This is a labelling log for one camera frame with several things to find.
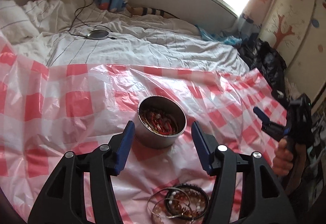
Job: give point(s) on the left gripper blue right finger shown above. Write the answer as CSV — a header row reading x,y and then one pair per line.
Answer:
x,y
206,146

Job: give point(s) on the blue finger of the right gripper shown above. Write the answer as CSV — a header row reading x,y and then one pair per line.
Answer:
x,y
259,113

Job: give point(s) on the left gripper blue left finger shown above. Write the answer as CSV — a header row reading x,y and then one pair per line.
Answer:
x,y
120,146

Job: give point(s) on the right hand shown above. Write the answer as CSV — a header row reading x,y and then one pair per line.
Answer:
x,y
282,162

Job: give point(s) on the round metal tin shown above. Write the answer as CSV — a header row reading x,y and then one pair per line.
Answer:
x,y
159,121

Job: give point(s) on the black jacket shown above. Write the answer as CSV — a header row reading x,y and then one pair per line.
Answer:
x,y
267,60

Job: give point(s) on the pink checkered plastic sheet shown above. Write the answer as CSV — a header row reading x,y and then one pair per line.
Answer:
x,y
46,112

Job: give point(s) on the blue plastic bag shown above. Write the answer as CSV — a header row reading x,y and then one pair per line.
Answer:
x,y
222,38

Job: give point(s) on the wardrobe with tree decal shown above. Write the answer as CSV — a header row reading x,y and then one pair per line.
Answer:
x,y
296,29

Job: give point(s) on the pink curtain right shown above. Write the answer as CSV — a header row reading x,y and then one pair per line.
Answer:
x,y
252,17

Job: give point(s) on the round grey charging pad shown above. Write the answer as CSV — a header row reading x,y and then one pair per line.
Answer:
x,y
98,34

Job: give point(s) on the white striped duvet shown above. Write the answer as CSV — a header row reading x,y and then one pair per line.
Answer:
x,y
53,32

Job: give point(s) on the striped plush toy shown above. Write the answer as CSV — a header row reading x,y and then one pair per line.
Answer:
x,y
142,11

